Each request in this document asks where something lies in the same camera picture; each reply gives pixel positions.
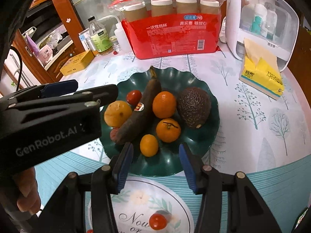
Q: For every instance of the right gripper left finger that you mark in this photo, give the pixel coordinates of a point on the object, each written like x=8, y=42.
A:
x=65, y=211

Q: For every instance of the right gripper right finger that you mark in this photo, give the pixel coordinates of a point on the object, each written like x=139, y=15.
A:
x=247, y=211

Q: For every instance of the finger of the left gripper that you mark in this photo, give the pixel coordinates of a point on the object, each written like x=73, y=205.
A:
x=41, y=91
x=99, y=96

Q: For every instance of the small red cherry tomato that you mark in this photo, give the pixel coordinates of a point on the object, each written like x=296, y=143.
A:
x=133, y=97

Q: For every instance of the overripe brown banana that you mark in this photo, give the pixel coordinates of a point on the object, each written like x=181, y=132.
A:
x=137, y=123

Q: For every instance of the large orange mandarin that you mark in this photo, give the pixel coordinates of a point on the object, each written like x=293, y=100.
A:
x=164, y=105

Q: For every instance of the small yellow kumquat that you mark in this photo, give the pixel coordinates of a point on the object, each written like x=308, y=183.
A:
x=149, y=145

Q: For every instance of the small orange tangerine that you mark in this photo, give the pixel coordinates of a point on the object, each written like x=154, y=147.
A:
x=168, y=130

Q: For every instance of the large red tomato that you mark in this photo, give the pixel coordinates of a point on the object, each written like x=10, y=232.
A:
x=157, y=221

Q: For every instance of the left hand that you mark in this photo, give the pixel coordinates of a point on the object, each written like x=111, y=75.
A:
x=29, y=200

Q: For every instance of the yellow passion fruit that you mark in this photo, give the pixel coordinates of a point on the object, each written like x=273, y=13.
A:
x=117, y=113

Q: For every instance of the yellow cardboard box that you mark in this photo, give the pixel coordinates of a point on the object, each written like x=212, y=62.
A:
x=77, y=63

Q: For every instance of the small glass jar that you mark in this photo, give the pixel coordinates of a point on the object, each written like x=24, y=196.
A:
x=115, y=43

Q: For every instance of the white squeeze bottle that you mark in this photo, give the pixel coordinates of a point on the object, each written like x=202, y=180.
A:
x=119, y=34

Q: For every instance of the clear bottle green label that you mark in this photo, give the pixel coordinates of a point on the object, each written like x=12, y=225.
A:
x=100, y=37

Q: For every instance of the white blue small box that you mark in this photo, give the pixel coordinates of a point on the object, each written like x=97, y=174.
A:
x=83, y=38

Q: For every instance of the dark brown avocado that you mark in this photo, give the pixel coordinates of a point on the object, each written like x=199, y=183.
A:
x=194, y=106

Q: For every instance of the dark green leaf plate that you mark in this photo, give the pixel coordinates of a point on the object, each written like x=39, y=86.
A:
x=166, y=162

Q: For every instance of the red paper cup package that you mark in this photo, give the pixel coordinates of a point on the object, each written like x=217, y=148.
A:
x=160, y=28

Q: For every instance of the yellow tissue pack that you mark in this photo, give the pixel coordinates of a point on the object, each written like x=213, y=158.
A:
x=260, y=70

